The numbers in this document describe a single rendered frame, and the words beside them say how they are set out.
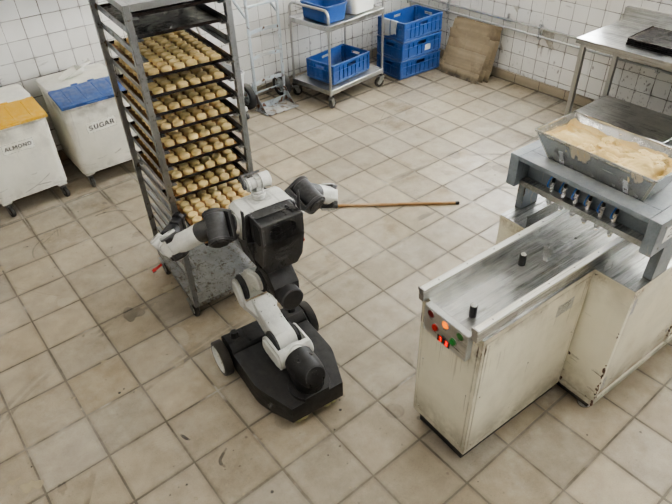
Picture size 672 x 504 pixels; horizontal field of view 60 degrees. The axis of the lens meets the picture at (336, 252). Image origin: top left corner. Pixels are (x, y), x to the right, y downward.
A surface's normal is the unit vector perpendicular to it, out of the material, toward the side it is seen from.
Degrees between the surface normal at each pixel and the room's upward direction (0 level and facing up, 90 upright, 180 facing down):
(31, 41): 90
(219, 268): 0
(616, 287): 90
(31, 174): 94
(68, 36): 90
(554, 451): 0
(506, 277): 0
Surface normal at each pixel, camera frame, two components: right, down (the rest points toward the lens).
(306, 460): -0.03, -0.79
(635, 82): -0.77, 0.41
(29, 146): 0.65, 0.48
